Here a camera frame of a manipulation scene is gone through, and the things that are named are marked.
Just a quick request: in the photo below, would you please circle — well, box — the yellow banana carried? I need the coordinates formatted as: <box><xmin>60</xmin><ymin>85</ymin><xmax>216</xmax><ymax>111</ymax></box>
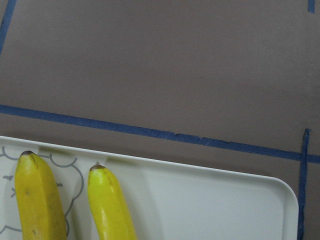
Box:
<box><xmin>14</xmin><ymin>150</ymin><xmax>67</xmax><ymax>240</ymax></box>
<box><xmin>87</xmin><ymin>162</ymin><xmax>138</xmax><ymax>240</ymax></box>

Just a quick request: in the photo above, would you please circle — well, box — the white bear tray plate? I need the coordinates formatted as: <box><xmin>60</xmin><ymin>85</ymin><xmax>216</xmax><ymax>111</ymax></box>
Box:
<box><xmin>0</xmin><ymin>136</ymin><xmax>299</xmax><ymax>240</ymax></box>

